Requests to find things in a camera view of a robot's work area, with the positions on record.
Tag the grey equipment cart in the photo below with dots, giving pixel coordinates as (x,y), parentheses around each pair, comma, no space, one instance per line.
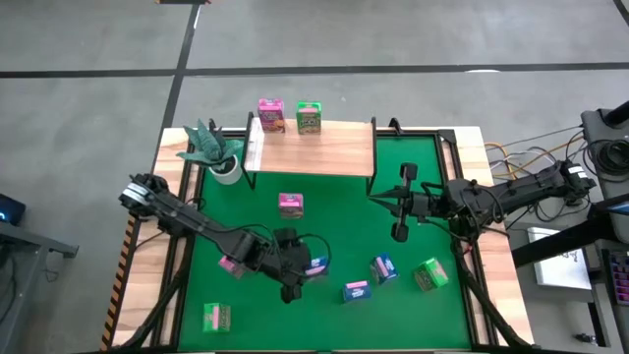
(592,123)

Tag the black metal table frame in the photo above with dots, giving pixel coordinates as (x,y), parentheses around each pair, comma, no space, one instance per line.
(174,319)

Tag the black device with blue light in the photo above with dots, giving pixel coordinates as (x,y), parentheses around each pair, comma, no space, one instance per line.
(12,209)

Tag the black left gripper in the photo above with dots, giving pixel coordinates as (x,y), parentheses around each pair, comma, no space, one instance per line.
(290,260)

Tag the backlit keyboard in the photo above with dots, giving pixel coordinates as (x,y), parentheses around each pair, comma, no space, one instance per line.
(621,280)

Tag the green table mat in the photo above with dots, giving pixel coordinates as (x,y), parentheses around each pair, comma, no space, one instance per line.
(319,319)

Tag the orange black hazard strip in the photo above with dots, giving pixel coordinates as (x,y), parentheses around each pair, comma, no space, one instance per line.
(118,280)

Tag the wooden shelf with black legs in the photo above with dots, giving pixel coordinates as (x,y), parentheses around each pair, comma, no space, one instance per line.
(319,152)

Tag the grey metal side desk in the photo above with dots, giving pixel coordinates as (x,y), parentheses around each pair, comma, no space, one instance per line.
(29,241)

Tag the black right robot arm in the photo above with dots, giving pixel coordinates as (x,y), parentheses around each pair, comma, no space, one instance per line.
(521,189)

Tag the artificial green leafy plant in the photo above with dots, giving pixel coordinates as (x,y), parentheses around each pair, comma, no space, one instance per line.
(209,145)

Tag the small black floor plug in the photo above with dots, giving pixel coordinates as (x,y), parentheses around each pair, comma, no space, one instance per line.
(585,338)

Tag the green Apple Jacks cereal box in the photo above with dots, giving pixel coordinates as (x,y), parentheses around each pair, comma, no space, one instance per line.
(216,317)
(308,120)
(432,274)

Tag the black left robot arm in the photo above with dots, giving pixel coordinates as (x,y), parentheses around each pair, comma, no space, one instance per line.
(187,221)

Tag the white printed sheet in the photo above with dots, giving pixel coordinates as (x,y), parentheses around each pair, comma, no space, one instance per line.
(560,275)

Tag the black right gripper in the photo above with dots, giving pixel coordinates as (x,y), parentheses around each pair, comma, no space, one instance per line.
(425,205)

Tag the pink Raisin Bran cereal box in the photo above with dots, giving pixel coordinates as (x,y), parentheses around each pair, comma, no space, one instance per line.
(291,204)
(271,115)
(228,265)

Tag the black diagonal beam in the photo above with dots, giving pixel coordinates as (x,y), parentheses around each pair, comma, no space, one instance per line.
(555,243)

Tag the blue Frosted Flakes cereal box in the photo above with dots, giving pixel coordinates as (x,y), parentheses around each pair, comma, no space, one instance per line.
(383,268)
(357,291)
(317,269)

